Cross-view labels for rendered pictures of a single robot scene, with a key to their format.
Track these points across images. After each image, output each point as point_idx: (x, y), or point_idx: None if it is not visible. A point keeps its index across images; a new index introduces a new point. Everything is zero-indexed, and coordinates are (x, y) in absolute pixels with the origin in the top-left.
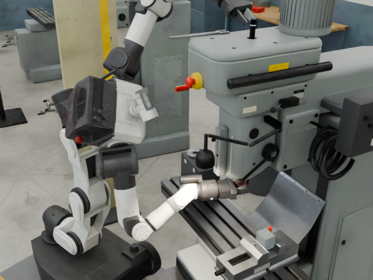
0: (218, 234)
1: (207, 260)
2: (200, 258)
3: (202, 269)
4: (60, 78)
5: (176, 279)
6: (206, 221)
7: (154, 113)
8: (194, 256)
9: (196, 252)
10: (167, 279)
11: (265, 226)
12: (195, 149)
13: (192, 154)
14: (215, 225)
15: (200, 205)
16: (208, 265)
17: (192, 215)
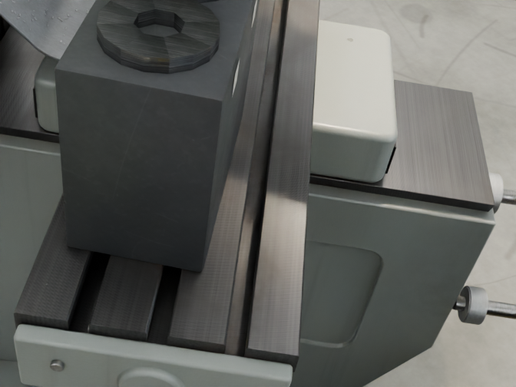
0: (288, 5)
1: (327, 72)
2: (339, 87)
3: (357, 63)
4: None
5: (405, 153)
6: (286, 49)
7: None
8: (354, 97)
9: (337, 104)
10: (428, 166)
11: (83, 8)
12: (122, 46)
13: (193, 21)
14: (270, 30)
15: (244, 107)
16: (334, 63)
17: (313, 89)
